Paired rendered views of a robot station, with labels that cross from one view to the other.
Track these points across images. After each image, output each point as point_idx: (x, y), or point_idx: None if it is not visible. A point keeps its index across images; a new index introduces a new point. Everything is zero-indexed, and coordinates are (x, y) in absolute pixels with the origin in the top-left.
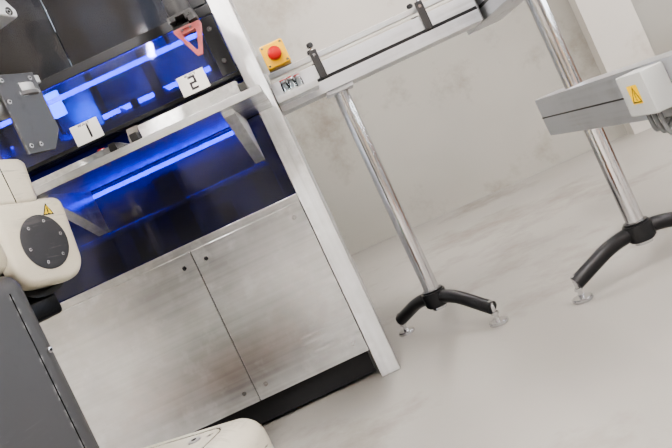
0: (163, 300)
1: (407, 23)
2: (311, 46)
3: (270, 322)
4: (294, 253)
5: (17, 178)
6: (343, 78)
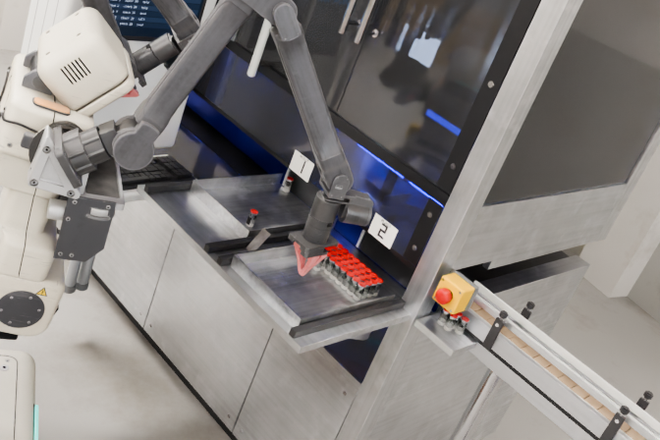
0: (244, 312)
1: (592, 413)
2: (502, 317)
3: (274, 412)
4: (322, 408)
5: (33, 263)
6: (498, 368)
